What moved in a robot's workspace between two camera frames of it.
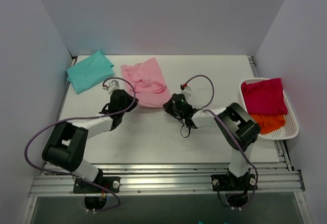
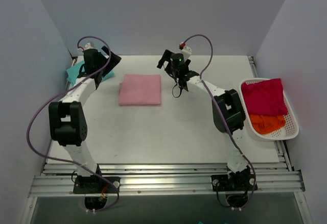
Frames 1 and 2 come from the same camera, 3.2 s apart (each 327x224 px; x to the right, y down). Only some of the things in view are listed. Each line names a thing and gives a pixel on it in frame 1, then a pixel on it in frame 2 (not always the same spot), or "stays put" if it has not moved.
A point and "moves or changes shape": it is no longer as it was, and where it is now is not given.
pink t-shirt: [150, 91] moves or changes shape
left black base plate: [111, 183] stays put
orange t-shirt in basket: [268, 123] stays put
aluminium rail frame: [169, 180] stays put
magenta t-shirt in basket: [265, 98] stays put
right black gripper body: [169, 108] → [165, 59]
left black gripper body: [107, 109] → [110, 58]
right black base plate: [227, 182] stays put
